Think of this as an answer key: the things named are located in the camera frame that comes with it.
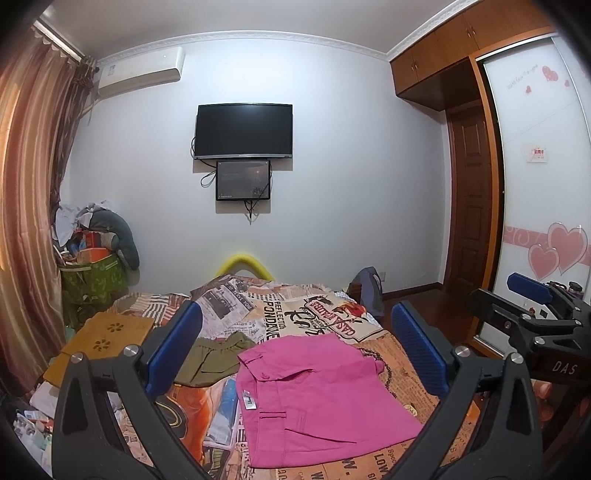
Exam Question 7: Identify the brown wooden door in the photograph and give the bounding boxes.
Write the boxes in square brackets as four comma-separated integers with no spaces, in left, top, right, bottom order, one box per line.
[445,106,492,299]

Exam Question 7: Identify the blue grey backpack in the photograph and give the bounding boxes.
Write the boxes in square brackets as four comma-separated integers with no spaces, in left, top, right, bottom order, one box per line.
[346,267,385,320]

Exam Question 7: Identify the striped brown curtain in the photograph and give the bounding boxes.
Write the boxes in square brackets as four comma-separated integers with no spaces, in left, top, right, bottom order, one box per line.
[1,27,95,396]

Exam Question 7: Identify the newspaper print bedspread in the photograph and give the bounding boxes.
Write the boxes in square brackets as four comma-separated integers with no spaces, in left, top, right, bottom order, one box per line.
[108,274,477,480]

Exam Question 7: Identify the green storage bag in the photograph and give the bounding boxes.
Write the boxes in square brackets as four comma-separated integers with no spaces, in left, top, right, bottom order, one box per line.
[59,254,127,330]

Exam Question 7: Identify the large black wall television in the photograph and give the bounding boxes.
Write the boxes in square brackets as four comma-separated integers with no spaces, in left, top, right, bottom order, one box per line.
[193,103,294,160]

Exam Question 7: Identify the right hand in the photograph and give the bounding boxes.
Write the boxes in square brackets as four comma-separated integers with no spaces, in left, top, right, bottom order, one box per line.
[532,380,554,422]

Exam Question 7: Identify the clutter pile beside bed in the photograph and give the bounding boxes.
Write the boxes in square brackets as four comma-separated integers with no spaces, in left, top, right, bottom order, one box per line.
[3,382,58,478]

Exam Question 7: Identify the grey plush pillow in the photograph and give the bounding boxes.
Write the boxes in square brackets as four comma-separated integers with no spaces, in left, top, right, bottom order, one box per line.
[89,210,140,271]

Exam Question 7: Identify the pink pants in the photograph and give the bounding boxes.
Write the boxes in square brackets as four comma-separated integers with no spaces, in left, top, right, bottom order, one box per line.
[236,334,422,469]

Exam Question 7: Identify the wooden lap desk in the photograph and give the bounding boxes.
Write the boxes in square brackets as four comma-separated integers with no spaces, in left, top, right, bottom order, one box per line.
[43,312,154,388]

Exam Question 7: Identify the olive green shorts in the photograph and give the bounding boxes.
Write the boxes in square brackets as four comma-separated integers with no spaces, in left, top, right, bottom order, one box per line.
[174,332,256,388]

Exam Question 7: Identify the yellow curved headboard tube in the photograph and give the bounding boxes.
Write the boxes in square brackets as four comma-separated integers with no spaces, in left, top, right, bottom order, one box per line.
[215,253,274,281]

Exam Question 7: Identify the white heart wardrobe door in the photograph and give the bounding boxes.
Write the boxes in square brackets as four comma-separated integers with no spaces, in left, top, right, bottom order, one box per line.
[481,35,590,318]

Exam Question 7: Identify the wooden upper cabinet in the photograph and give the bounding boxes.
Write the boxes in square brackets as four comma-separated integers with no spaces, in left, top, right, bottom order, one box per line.
[391,1,551,111]

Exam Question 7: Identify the small black wall monitor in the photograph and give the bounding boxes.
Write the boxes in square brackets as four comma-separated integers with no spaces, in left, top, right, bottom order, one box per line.
[215,159,271,201]

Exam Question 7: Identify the white air conditioner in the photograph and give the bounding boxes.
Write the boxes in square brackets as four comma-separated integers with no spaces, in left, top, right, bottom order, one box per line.
[97,47,185,99]

